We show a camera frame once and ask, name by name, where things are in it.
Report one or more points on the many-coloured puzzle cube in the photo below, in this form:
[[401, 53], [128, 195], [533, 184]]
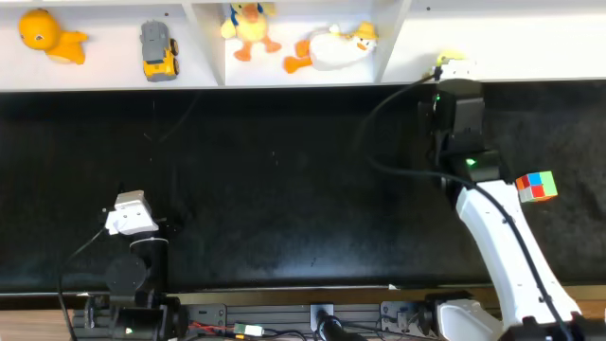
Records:
[[537, 187]]

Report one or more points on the yellow rubber duck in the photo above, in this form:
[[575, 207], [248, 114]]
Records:
[[40, 33]]

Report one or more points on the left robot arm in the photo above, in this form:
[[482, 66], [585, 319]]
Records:
[[125, 274]]

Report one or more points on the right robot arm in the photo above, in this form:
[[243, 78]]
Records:
[[502, 246]]

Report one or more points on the white plush goose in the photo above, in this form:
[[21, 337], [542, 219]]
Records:
[[333, 49]]

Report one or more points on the yellow plush duck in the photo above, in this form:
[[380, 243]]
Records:
[[251, 28]]

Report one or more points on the grey and yellow toy truck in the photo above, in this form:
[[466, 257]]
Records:
[[158, 52]]

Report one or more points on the mounting rail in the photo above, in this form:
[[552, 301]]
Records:
[[284, 322]]

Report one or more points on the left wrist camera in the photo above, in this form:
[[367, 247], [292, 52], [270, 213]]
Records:
[[130, 215]]

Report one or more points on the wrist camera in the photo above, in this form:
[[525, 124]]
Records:
[[130, 215], [457, 70]]

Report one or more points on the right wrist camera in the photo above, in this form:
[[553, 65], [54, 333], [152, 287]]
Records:
[[457, 70]]

